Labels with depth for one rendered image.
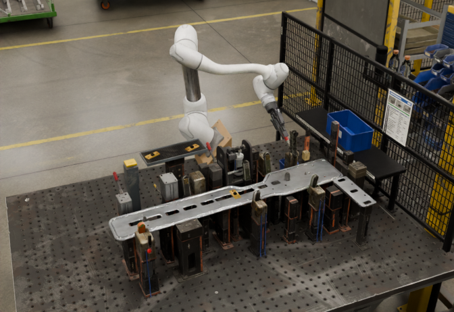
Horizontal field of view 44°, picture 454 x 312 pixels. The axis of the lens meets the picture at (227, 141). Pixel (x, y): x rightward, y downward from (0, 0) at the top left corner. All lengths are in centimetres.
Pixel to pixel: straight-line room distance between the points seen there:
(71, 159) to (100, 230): 214
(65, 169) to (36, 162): 32
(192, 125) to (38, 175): 209
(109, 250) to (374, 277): 148
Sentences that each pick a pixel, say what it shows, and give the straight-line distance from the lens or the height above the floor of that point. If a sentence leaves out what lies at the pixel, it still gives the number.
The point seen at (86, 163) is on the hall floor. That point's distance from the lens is 547.
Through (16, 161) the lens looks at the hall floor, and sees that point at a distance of 571.
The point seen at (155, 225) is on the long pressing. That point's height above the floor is 100.
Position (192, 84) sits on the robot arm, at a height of 131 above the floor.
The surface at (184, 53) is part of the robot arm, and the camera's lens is 338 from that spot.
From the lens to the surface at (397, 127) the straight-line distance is 350.
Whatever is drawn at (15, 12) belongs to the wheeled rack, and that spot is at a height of 28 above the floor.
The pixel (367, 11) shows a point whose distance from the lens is 533.
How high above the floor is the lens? 288
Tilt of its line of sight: 31 degrees down
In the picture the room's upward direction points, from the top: straight up
